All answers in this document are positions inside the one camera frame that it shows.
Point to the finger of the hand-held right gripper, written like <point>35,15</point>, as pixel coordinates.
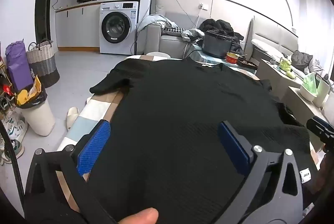
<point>319,127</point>

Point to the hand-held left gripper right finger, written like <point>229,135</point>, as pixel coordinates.
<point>233,147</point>

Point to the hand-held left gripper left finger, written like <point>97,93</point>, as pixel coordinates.
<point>94,147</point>

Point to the black knit sweater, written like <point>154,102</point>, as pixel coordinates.
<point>169,109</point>

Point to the person's left hand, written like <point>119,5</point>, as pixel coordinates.
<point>141,216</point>

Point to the white basin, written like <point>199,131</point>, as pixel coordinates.
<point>306,95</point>

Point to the checked blanket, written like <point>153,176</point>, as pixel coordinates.
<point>88,112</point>

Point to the white container green bag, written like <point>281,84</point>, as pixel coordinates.
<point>322,91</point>

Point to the beige slipper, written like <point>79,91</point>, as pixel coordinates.
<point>71,117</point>

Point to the white trash bin black liner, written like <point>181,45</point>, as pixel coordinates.
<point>39,119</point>

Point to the green toy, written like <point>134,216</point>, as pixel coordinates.
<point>285,66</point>

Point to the grey padded jacket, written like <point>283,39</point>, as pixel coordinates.
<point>302,58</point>

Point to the white green sneaker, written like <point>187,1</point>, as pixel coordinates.
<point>15,130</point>

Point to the grey white sneaker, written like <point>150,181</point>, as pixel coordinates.
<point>13,151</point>

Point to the yellow snack packet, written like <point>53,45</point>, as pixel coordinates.
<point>32,92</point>

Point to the black food tray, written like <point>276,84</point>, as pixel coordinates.
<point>248,64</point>

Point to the red tin can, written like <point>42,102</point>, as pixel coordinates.
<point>231,58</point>

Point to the woven laundry basket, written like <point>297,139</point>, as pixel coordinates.
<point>43,65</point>

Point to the glass side table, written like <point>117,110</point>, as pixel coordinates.
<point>198,55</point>

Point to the white pillow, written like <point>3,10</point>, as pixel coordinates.
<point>263,45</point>

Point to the black cooking pot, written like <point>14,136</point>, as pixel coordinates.
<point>216,44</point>

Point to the grey padded headboard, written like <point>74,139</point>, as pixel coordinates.
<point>268,31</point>

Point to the white curtain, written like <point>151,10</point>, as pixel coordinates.
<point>318,18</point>

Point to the purple bag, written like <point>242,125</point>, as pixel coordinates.
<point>18,67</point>

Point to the white round stool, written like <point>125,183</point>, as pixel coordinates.
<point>158,54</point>

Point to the grey crumpled garment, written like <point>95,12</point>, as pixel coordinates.
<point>191,35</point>

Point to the white washing machine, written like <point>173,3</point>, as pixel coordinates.
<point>118,28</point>

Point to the grey sofa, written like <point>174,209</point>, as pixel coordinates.
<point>169,44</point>

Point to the black jacket pile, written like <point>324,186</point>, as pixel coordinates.
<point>219,25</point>

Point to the white kitchen cabinet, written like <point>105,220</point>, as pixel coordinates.
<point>75,25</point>

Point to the houndstooth cushion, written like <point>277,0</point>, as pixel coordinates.
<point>173,30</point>

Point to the light blue cloth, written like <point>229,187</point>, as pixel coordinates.
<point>154,21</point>

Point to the wall socket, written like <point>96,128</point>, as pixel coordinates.
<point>203,6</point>

